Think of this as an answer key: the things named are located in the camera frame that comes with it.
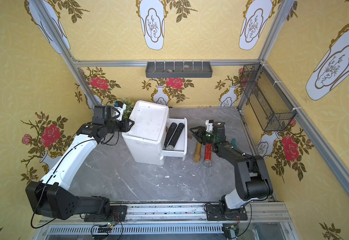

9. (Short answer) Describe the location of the white drawer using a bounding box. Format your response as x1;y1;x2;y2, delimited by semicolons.
161;118;188;161

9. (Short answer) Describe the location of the red glitter microphone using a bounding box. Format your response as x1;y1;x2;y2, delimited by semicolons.
203;144;212;168

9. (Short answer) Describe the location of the white three-drawer cabinet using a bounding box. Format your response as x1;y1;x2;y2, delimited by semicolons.
122;101;169;166

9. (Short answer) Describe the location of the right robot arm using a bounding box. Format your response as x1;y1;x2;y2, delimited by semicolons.
190;122;273;210

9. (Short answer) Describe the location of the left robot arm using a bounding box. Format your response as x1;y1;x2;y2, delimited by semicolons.
25;105;134;220

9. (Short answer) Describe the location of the black microphone left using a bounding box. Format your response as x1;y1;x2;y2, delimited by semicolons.
164;123;177;149

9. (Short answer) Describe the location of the black microphone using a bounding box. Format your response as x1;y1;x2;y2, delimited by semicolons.
165;123;185;151
164;123;177;149

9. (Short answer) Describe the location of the black microphone right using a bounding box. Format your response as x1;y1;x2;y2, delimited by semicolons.
165;123;185;151

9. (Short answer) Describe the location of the small green potted plant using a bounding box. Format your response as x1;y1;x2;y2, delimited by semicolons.
121;98;135;118

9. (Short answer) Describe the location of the teal gardening glove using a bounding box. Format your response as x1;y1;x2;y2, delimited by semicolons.
231;138;242;153

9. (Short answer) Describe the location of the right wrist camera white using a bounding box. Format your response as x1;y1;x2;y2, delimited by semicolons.
205;120;214;133

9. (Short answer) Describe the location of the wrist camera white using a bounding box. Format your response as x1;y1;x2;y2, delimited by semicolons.
205;120;214;133
114;101;126;121

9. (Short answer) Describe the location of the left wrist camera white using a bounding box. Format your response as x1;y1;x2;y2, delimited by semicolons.
114;101;126;121

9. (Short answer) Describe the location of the grey wall shelf tray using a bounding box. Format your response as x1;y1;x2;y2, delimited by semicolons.
145;61;213;79

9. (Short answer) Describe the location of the black wire mesh basket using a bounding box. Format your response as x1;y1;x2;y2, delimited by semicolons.
240;64;296;132

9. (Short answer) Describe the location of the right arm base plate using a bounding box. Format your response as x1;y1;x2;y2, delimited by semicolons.
203;203;248;221

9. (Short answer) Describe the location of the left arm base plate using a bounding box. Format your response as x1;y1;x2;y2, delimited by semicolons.
84;205;127;223

